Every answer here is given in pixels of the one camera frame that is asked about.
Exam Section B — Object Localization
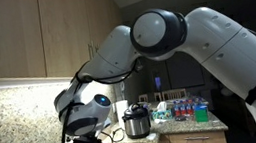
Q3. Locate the white paper towel roll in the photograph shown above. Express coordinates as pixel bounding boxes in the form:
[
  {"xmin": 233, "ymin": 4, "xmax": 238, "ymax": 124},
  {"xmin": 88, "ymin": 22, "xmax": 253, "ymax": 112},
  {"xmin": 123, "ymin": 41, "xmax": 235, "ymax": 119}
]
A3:
[{"xmin": 115, "ymin": 99, "xmax": 133, "ymax": 131}]

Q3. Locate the steel pressure cooker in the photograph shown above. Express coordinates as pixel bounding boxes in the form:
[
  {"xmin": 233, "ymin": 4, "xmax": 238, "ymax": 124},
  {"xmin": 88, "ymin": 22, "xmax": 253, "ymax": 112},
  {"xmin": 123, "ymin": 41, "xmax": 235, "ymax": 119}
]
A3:
[{"xmin": 120, "ymin": 101, "xmax": 153, "ymax": 142}]

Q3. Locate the wooden dining chair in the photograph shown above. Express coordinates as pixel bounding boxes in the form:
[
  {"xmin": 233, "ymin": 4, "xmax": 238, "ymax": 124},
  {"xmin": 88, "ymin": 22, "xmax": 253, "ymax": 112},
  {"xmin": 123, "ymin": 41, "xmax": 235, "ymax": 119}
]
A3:
[
  {"xmin": 153, "ymin": 91, "xmax": 163, "ymax": 103},
  {"xmin": 161, "ymin": 88, "xmax": 188, "ymax": 102},
  {"xmin": 137, "ymin": 93, "xmax": 149, "ymax": 104}
]

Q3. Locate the teal tissue box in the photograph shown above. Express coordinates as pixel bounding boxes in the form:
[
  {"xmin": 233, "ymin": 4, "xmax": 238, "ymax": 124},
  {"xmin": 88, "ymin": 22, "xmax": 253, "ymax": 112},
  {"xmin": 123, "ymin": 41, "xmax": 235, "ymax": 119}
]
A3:
[{"xmin": 150, "ymin": 100, "xmax": 173, "ymax": 122}]

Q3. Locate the red label bottle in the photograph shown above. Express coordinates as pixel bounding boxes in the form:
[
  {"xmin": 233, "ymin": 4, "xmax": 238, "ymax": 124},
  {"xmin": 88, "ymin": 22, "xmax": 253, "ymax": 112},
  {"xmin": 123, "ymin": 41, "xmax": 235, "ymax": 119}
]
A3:
[
  {"xmin": 172, "ymin": 100, "xmax": 182, "ymax": 117},
  {"xmin": 184, "ymin": 98, "xmax": 195, "ymax": 116},
  {"xmin": 179, "ymin": 99, "xmax": 188, "ymax": 117}
]

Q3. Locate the wooden drawer front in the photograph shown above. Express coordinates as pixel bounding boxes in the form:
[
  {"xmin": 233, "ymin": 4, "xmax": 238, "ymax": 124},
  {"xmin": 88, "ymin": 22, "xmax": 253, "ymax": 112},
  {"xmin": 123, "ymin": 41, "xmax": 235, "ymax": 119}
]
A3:
[{"xmin": 168, "ymin": 127, "xmax": 228, "ymax": 143}]

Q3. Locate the green box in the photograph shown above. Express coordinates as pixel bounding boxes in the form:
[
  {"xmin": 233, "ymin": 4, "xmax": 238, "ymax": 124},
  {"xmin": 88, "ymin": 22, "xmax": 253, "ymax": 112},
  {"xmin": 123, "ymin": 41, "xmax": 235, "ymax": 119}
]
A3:
[{"xmin": 192, "ymin": 103, "xmax": 211, "ymax": 124}]

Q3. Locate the wooden upper cabinet door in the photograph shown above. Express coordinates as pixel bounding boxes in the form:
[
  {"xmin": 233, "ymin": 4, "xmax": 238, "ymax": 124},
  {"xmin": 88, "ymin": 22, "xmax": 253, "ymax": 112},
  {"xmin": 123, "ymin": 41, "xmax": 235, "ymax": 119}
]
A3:
[
  {"xmin": 86, "ymin": 0, "xmax": 125, "ymax": 34},
  {"xmin": 36, "ymin": 0, "xmax": 102, "ymax": 81},
  {"xmin": 0, "ymin": 0, "xmax": 49, "ymax": 84}
]

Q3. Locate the black cooker cord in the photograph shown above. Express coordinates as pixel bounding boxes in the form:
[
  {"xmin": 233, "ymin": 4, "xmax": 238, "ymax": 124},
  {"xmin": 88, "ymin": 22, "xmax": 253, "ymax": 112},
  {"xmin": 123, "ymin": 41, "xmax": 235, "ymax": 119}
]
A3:
[{"xmin": 109, "ymin": 127, "xmax": 128, "ymax": 143}]

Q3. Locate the steel cabinet bar handle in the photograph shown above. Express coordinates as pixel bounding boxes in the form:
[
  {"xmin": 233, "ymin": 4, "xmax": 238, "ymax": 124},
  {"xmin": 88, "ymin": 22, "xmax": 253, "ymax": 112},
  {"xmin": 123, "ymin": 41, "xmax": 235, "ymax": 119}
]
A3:
[
  {"xmin": 86, "ymin": 40, "xmax": 95, "ymax": 60},
  {"xmin": 94, "ymin": 43, "xmax": 101, "ymax": 54}
]

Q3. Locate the steel drawer handle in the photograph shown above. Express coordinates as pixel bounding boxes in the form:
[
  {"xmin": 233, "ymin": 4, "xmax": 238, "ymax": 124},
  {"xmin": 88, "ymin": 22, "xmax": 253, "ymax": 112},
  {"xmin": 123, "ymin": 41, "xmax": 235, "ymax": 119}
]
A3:
[{"xmin": 184, "ymin": 134, "xmax": 210, "ymax": 143}]

